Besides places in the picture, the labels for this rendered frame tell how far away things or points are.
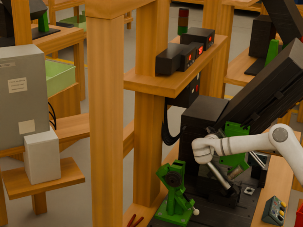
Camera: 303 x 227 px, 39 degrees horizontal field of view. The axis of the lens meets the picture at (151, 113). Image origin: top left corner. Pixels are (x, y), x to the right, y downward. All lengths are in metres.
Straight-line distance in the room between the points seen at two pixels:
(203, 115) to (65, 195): 1.84
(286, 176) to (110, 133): 1.22
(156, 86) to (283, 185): 0.98
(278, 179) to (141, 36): 1.11
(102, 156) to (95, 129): 0.10
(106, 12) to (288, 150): 0.80
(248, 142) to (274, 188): 0.65
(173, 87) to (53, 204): 2.16
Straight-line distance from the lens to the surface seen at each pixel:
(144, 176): 1.98
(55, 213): 3.49
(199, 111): 2.18
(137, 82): 1.68
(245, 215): 2.06
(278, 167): 2.46
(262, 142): 1.69
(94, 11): 1.33
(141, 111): 1.82
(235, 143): 1.66
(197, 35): 2.12
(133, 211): 2.04
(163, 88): 1.64
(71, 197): 3.65
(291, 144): 1.60
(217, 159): 2.10
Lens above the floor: 2.14
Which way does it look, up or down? 25 degrees down
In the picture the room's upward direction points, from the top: 2 degrees clockwise
